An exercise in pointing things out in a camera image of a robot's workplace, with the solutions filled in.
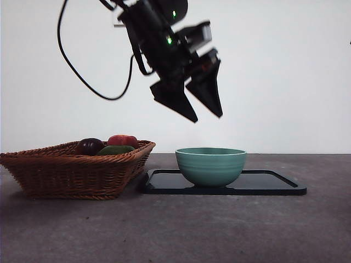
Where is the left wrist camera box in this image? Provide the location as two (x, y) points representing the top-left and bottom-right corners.
(175, 21), (213, 53)

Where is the long black cable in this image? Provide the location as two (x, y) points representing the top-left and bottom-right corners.
(56, 0), (138, 101)

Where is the dark rectangular tray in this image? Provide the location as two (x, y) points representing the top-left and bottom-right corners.
(144, 169), (308, 196)

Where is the short black cable loop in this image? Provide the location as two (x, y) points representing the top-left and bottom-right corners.
(131, 41), (154, 77)

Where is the teal ribbed bowl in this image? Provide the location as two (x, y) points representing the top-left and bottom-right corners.
(175, 147), (247, 188)

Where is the dark purple plum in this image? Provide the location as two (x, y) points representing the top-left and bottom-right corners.
(76, 138), (105, 156)

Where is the green avocado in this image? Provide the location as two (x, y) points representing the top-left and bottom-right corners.
(96, 145), (136, 157)

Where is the brown wicker basket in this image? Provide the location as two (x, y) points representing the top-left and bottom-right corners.
(0, 139), (156, 201)

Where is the red apple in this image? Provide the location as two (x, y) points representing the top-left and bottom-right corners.
(107, 134), (139, 150)

